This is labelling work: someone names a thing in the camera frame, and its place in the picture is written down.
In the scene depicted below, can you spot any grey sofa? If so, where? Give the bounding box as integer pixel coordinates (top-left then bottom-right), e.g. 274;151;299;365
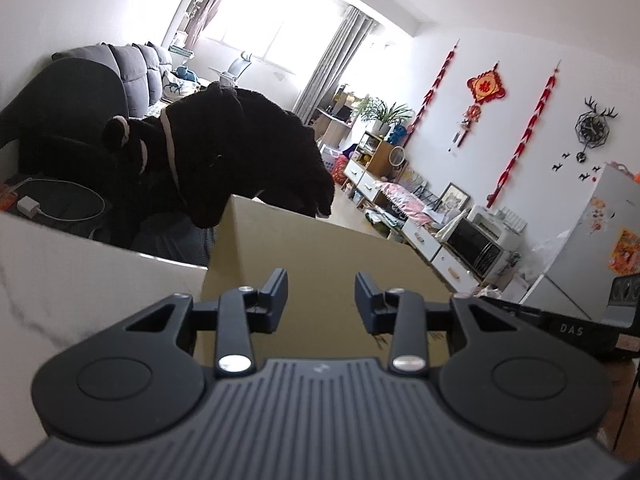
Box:
52;42;176;118

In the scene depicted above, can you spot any red knot wall ornament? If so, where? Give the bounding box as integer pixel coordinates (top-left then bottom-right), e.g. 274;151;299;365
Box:
452;62;507;151

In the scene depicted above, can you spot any white marble desktop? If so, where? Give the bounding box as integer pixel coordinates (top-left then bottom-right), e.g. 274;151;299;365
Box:
0;212;208;378

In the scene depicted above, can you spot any wooden shelf cabinet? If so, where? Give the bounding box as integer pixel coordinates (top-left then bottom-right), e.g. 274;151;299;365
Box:
357;132;401;181

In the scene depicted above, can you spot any grey patterned curtain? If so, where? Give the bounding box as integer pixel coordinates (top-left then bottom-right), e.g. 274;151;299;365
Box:
187;0;246;41
292;6;376;123

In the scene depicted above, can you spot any white charger with cable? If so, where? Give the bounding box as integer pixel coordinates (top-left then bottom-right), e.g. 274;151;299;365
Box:
17;177;107;221

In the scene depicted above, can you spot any white office chair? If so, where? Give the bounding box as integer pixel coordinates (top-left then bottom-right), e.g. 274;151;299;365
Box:
207;50;256;86

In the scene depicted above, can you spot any white printer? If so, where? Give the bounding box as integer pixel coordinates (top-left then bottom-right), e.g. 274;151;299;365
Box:
467;205;526;251

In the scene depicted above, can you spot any tall white shelf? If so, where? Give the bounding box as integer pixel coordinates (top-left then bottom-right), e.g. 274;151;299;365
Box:
162;0;211;56

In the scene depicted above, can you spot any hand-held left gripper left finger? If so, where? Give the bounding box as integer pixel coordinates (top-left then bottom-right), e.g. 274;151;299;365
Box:
125;268;289;377

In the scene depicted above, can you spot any deer print cushion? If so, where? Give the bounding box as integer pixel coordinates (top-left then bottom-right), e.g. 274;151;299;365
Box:
160;67;201;98

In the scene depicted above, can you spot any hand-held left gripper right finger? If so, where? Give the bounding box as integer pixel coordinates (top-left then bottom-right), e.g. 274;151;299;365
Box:
354;272;517;375

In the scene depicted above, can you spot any white low cabinet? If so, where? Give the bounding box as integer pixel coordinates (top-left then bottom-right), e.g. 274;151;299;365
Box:
345;157;481;293

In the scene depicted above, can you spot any pink cloth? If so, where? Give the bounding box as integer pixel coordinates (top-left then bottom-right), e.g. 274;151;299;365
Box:
377;182;441;226

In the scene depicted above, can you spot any black antler wall clock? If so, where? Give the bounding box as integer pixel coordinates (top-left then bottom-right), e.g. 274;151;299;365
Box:
574;96;618;163

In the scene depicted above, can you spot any framed pencil portrait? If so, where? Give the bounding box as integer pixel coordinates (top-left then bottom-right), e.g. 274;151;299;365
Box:
437;182;471;216

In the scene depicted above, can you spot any tan cardboard box lid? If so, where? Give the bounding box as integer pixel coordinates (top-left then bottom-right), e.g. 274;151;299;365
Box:
192;195;453;366

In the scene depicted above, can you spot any wooden computer desk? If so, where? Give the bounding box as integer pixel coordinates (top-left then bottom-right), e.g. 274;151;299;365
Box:
310;92;361;148

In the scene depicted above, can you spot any black fleece jacket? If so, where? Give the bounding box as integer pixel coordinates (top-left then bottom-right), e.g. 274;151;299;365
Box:
101;81;336;229

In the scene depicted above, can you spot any black microwave oven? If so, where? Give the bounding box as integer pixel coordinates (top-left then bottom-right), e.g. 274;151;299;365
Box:
445;217;506;278

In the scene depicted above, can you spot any potted green plant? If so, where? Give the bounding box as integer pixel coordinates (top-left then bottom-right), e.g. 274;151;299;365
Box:
352;95;416;136

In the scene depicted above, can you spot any red chili string ornament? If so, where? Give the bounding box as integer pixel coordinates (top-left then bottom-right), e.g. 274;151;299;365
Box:
410;40;460;133
487;62;561;208

